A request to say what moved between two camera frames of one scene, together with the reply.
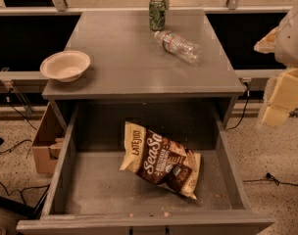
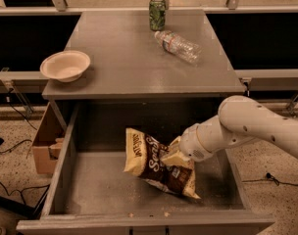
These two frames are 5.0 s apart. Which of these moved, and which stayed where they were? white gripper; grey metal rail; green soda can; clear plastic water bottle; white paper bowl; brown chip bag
Moved: white gripper; brown chip bag
Stayed: green soda can; grey metal rail; clear plastic water bottle; white paper bowl
